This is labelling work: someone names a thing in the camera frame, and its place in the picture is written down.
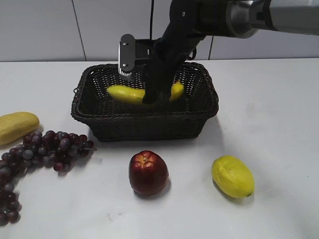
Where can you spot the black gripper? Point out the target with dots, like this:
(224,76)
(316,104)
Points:
(160,71)

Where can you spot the yellow banana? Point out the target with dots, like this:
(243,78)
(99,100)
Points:
(135,96)

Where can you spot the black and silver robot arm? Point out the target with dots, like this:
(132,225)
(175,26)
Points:
(190,21)

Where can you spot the black wicker basket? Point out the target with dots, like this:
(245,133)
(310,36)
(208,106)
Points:
(111,120)

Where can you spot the red apple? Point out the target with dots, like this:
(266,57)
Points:
(148,173)

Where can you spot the yellow lemon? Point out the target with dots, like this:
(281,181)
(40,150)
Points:
(233,177)

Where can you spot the purple grape bunch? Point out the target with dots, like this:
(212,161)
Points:
(56,150)

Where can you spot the yellow mango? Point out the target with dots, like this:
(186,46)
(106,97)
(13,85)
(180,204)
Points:
(16,125)

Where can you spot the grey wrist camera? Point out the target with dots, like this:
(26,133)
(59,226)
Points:
(132,53)

